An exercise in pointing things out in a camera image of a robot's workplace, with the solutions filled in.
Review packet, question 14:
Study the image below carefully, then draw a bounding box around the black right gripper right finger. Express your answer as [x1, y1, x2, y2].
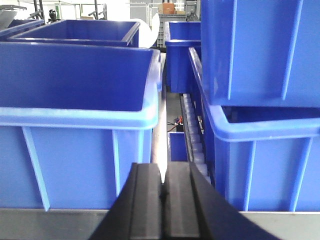
[163, 161, 277, 240]

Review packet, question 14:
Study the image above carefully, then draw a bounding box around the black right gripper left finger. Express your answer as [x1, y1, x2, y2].
[89, 163, 162, 240]

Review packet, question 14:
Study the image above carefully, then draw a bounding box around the large blue target box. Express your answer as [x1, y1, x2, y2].
[0, 42, 162, 211]

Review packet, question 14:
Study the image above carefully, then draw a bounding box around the lower centre blue bin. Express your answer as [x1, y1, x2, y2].
[168, 131, 188, 162]

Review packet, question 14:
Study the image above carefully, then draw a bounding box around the lower right blue bin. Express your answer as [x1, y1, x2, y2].
[188, 47, 320, 212]

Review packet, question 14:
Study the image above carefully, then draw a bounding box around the stacked upper blue bin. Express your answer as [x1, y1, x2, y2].
[200, 0, 320, 108]

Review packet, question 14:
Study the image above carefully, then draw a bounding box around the rear centre blue bin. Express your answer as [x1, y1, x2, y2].
[164, 21, 201, 94]

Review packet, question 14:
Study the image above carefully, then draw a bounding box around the white round object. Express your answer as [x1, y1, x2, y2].
[129, 13, 160, 48]

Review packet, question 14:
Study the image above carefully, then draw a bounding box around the rear left blue bin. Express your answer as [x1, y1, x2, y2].
[8, 19, 140, 48]

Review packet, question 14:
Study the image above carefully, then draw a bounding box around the upper left blue bin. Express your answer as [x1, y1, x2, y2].
[0, 19, 45, 42]

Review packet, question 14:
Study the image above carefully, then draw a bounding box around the steel front rack rail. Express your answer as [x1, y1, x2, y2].
[0, 208, 320, 240]

